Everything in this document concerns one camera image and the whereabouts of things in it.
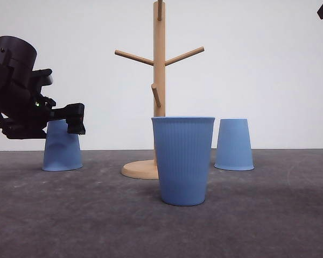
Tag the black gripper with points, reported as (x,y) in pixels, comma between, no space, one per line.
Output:
(27,120)

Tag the blue ribbed cup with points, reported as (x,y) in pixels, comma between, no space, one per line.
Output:
(234,150)
(62,149)
(183,148)

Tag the blue ribbed cup front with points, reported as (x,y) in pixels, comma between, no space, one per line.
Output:
(183,148)

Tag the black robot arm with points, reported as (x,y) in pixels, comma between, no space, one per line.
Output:
(18,58)

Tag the wooden mug tree stand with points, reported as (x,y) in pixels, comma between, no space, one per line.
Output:
(147,169)

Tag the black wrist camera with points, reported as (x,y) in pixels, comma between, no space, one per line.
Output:
(40,77)

